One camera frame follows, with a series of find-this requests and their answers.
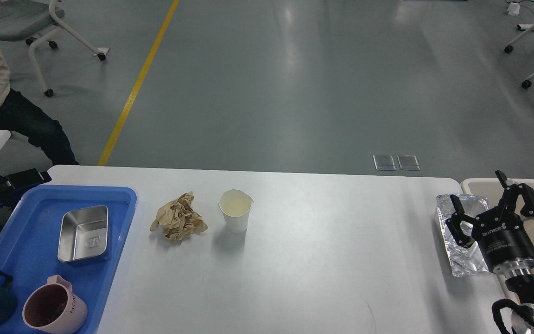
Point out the person in beige sweater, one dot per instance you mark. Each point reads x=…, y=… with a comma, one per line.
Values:
x=18, y=114

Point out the grey office chair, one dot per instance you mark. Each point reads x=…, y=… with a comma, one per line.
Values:
x=37, y=23

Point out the white paper cup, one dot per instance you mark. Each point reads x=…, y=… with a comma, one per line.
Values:
x=235, y=206

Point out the pink mug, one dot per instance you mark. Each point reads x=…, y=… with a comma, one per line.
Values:
x=54, y=308

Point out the aluminium foil tray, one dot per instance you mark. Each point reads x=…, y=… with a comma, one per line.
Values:
x=464, y=262

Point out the floor outlet plate left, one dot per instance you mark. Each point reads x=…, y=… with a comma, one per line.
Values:
x=384, y=162

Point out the stainless steel rectangular dish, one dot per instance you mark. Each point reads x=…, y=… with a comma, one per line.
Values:
x=83, y=238

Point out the crumpled brown paper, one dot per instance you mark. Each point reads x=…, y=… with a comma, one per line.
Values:
x=178, y=220

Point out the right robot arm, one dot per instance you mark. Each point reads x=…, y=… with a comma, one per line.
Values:
x=513, y=317

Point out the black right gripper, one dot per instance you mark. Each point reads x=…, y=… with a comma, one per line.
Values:
x=500, y=234

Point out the floor outlet plate right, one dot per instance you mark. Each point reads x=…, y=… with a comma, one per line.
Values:
x=408, y=162

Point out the floor outlet plate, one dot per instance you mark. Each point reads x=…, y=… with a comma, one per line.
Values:
x=384, y=162
x=408, y=162

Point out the blue plastic tray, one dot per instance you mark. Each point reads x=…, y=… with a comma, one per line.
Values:
x=29, y=246

